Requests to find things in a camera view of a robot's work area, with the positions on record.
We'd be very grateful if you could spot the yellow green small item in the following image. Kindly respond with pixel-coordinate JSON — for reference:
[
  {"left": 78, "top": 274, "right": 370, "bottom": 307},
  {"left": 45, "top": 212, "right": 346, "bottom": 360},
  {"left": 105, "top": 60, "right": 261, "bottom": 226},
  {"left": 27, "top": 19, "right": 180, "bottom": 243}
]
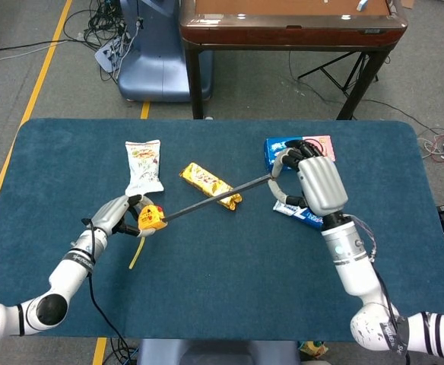
[{"left": 297, "top": 341, "right": 328, "bottom": 360}]

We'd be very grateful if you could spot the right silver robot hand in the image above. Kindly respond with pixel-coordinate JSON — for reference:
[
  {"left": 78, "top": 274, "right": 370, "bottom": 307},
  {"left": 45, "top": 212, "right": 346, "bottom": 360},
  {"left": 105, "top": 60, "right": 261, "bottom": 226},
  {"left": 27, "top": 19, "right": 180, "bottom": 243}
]
[{"left": 267, "top": 139, "right": 350, "bottom": 229}]

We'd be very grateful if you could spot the white snack bag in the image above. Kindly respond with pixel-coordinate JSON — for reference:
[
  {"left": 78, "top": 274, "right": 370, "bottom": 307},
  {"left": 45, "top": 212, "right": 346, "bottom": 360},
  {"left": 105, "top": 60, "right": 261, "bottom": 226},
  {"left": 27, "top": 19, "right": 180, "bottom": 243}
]
[{"left": 124, "top": 139, "right": 165, "bottom": 198}]

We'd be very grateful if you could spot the blue Oreo box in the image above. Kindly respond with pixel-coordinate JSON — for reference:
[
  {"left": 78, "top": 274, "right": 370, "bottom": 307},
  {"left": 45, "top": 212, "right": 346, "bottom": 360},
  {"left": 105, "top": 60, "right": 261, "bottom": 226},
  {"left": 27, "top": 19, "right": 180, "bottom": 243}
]
[{"left": 264, "top": 135, "right": 336, "bottom": 172}]

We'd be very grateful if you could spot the grey blue robot torso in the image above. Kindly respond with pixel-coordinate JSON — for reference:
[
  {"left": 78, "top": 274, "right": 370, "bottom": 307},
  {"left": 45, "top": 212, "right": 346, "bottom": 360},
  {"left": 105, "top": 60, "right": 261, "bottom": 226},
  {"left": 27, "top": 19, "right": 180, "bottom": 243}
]
[{"left": 136, "top": 339, "right": 301, "bottom": 365}]

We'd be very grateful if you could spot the blue felt table mat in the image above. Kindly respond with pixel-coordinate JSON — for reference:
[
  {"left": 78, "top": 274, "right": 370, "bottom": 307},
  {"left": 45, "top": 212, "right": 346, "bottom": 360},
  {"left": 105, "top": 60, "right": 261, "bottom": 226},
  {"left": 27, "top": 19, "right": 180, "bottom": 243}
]
[{"left": 0, "top": 117, "right": 444, "bottom": 341}]

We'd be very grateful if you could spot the blue white toothpaste tube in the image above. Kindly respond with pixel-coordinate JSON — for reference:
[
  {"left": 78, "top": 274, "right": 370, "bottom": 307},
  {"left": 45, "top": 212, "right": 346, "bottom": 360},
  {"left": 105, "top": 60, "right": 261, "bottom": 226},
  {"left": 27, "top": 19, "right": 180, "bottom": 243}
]
[{"left": 272, "top": 199, "right": 324, "bottom": 230}]

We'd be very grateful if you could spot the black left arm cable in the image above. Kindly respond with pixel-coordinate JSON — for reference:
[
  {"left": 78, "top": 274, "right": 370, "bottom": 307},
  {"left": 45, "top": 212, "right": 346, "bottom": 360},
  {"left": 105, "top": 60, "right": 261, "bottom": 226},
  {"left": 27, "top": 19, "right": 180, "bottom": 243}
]
[{"left": 80, "top": 217, "right": 134, "bottom": 365}]

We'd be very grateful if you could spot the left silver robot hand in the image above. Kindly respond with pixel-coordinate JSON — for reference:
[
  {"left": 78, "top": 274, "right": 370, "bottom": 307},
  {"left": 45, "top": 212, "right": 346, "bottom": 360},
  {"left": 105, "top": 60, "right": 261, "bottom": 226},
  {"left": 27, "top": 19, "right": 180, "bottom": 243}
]
[{"left": 90, "top": 194, "right": 158, "bottom": 237}]

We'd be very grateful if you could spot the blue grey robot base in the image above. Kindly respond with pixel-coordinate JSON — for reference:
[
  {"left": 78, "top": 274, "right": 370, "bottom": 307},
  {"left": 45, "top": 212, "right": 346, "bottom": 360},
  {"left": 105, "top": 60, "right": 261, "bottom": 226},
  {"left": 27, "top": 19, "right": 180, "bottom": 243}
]
[{"left": 117, "top": 0, "right": 214, "bottom": 103}]

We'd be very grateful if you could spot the black floor cable bundle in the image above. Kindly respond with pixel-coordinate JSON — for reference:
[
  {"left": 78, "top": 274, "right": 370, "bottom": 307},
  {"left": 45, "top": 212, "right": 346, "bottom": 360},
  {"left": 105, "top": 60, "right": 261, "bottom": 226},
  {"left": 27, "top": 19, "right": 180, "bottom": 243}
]
[{"left": 62, "top": 0, "right": 139, "bottom": 84}]

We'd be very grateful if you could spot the gold biscuit pack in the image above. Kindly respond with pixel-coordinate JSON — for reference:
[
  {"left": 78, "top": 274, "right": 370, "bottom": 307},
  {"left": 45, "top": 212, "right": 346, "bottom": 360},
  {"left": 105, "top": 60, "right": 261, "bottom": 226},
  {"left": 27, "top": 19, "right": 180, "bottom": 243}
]
[{"left": 179, "top": 162, "right": 243, "bottom": 212}]

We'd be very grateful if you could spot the brown mahjong table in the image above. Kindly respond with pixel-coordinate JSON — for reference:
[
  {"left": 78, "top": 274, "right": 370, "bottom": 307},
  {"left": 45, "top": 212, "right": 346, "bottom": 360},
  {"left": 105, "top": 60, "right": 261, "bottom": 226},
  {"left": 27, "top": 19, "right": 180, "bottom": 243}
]
[{"left": 179, "top": 0, "right": 409, "bottom": 121}]

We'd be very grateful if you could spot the yellow tape measure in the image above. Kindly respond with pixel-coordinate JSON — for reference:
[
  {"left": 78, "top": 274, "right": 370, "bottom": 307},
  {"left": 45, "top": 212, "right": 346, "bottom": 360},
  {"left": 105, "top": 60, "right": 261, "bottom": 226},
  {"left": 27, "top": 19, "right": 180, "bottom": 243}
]
[{"left": 128, "top": 173, "right": 280, "bottom": 270}]

